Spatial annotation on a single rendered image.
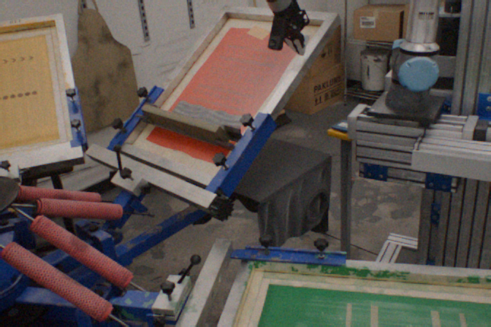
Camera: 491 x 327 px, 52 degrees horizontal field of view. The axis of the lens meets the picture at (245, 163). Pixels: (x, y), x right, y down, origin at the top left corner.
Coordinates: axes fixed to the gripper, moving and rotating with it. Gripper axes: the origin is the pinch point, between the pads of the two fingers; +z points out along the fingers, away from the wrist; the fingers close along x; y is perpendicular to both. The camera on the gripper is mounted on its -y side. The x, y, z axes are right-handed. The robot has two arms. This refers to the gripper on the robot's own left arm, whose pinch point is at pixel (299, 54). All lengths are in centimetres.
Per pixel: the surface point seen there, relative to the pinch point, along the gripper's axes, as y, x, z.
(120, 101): 10, 219, 95
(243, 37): 9.2, 37.0, 5.6
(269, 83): -10.3, 9.7, 5.7
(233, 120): -29.0, 13.5, 4.9
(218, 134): -39.9, 6.9, -3.0
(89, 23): 33, 223, 39
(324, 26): 15.8, -0.1, 2.2
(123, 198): -73, 26, -3
